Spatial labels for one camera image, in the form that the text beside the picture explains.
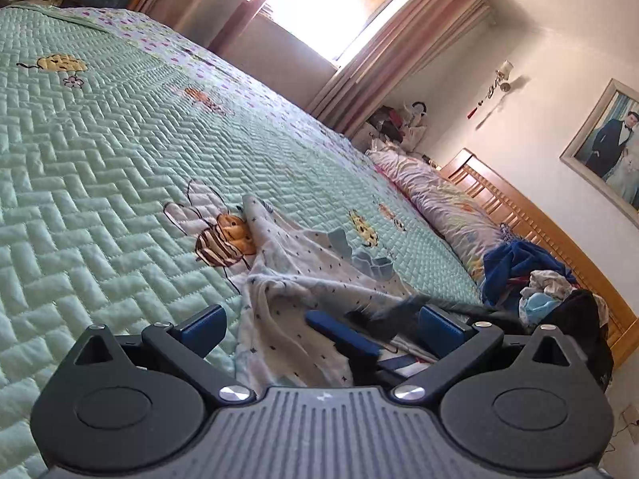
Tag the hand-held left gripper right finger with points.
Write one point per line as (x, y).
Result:
(442, 332)

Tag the wall lamp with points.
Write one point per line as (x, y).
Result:
(504, 77)

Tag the green quilted bee bedspread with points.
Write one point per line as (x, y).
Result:
(100, 159)

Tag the white printed long-sleeve shirt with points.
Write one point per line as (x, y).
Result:
(289, 279)

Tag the framed photo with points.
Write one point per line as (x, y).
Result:
(609, 149)

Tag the white and light blue cloth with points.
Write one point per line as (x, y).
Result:
(544, 294)

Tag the plush doll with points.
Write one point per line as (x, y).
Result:
(409, 124)

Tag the wooden headboard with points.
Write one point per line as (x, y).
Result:
(539, 219)

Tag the hanging ornament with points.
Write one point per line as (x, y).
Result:
(479, 114)

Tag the floral pillow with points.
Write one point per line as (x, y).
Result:
(449, 204)

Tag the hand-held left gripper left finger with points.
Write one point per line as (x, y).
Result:
(202, 332)

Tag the window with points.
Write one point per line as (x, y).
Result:
(339, 5)

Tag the pink curtain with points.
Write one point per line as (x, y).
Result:
(199, 5)
(399, 50)

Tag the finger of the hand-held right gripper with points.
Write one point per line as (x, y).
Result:
(339, 332)
(394, 317)

